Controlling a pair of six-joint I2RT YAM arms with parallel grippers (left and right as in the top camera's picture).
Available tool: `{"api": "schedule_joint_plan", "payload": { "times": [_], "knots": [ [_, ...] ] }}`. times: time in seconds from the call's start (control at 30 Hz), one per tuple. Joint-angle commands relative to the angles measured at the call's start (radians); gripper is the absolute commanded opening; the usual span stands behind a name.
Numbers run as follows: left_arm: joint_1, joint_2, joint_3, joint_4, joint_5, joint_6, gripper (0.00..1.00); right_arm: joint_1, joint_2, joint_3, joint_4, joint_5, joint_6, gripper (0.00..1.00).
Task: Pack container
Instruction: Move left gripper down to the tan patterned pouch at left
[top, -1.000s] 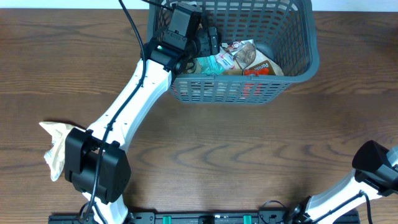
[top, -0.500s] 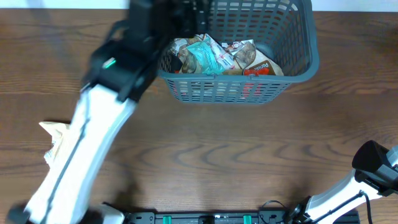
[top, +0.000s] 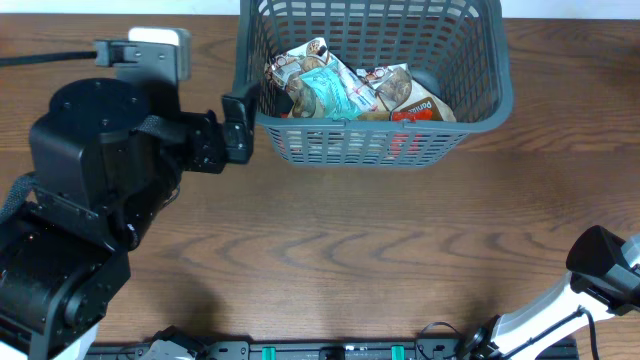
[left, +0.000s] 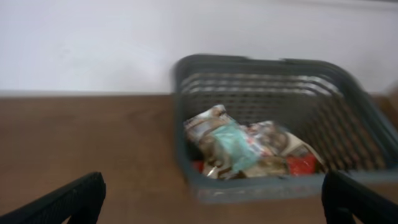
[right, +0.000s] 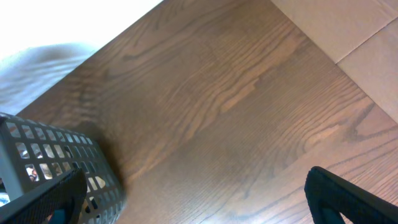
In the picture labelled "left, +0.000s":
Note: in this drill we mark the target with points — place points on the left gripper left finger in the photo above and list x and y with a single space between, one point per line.
79 201

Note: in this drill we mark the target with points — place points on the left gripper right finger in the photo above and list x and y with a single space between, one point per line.
344 199

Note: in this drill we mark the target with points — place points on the Panifee snack bag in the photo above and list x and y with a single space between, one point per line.
198 129
273 140

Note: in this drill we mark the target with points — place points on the grey plastic basket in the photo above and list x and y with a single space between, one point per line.
316 101

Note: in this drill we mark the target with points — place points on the teal snack packet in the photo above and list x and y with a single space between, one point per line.
236 153

